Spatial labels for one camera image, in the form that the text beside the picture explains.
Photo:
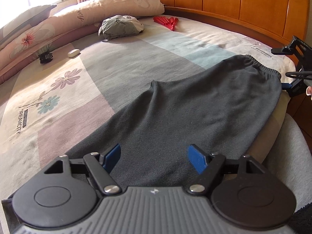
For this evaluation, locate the person right hand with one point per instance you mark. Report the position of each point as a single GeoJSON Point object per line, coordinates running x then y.
{"type": "Point", "coordinates": [309, 91]}

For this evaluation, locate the white earbuds case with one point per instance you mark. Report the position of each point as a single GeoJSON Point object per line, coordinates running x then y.
{"type": "Point", "coordinates": [73, 53]}

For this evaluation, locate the black hair claw clip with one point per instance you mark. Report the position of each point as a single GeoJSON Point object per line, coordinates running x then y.
{"type": "Point", "coordinates": [45, 57]}

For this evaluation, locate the grey floral pillow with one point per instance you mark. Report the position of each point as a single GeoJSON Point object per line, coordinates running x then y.
{"type": "Point", "coordinates": [23, 22]}

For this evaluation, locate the person grey trouser legs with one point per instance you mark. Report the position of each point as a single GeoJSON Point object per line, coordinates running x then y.
{"type": "Point", "coordinates": [290, 161]}

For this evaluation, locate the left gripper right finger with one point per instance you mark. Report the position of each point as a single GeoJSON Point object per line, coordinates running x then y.
{"type": "Point", "coordinates": [210, 169]}

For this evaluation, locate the striped pastel bed sheet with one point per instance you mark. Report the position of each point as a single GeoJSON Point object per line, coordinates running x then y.
{"type": "Point", "coordinates": [155, 53]}

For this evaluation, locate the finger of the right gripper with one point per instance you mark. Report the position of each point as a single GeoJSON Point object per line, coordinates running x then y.
{"type": "Point", "coordinates": [295, 88]}
{"type": "Point", "coordinates": [296, 47]}

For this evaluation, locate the bundled grey white cloth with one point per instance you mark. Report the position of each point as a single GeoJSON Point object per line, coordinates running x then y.
{"type": "Point", "coordinates": [120, 26]}

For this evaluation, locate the dark grey trousers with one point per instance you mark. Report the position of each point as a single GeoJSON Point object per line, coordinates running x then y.
{"type": "Point", "coordinates": [223, 109]}

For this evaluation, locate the wooden orange headboard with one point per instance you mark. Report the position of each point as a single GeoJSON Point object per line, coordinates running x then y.
{"type": "Point", "coordinates": [273, 22]}

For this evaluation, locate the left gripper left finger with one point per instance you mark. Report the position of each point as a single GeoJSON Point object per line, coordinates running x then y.
{"type": "Point", "coordinates": [99, 167]}

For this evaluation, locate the folded floral pink quilt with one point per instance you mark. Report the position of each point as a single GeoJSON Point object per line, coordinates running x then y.
{"type": "Point", "coordinates": [18, 53]}

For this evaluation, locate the red folding fan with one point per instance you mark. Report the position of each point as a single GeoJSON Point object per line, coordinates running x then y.
{"type": "Point", "coordinates": [169, 23]}

